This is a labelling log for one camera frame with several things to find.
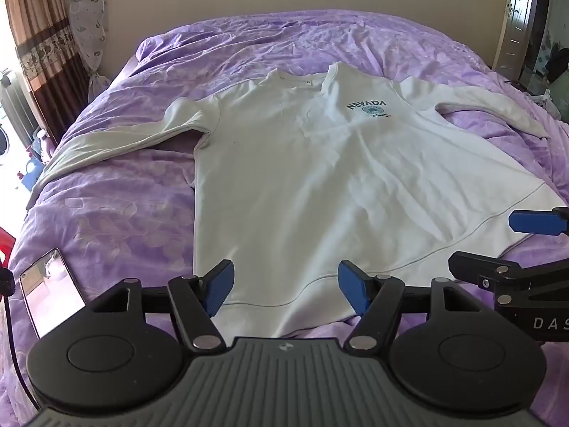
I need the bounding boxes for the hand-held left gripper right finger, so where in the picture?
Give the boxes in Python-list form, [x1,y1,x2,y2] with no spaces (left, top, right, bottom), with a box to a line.
[338,260,483,351]

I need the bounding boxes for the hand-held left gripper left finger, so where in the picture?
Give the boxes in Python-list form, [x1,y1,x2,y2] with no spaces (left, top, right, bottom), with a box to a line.
[92,259,235,351]

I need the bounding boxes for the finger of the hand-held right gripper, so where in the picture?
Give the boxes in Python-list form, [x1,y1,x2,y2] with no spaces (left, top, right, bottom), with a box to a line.
[448,251,539,286]
[509,207,569,236]

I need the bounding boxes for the white printed sweatshirt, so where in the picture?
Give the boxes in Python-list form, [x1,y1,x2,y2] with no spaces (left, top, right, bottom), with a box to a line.
[26,62,569,339]

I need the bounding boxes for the white plastic bag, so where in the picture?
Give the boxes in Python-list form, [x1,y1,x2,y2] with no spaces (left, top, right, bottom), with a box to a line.
[528,90,569,122]

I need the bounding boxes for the purple floral bed blanket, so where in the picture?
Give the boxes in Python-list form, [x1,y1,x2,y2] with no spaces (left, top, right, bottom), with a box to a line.
[0,10,569,427]

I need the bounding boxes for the dark cloth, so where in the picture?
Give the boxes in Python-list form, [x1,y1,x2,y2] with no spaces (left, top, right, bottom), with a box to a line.
[544,48,569,84]

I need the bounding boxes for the smartphone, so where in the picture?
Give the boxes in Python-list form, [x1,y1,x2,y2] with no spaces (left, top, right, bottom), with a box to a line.
[18,248,87,339]

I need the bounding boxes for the wooden door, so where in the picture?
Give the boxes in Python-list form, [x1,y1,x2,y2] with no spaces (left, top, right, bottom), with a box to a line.
[491,0,553,84]

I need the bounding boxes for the blue plastic bottle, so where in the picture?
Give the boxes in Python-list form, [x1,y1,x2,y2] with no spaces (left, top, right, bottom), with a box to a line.
[21,159,46,191]

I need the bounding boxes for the grey washing machine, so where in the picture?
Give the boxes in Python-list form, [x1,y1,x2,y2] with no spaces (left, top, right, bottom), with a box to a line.
[0,68,42,161]

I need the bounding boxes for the white patterned tied curtain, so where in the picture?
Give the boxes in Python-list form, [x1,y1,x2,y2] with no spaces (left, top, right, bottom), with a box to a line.
[68,0,112,102]

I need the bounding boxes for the brown patterned curtain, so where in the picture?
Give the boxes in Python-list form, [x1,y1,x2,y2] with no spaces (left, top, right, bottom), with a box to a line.
[0,0,92,145]

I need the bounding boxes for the black cable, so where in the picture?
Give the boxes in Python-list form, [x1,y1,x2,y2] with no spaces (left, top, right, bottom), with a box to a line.
[0,267,37,410]

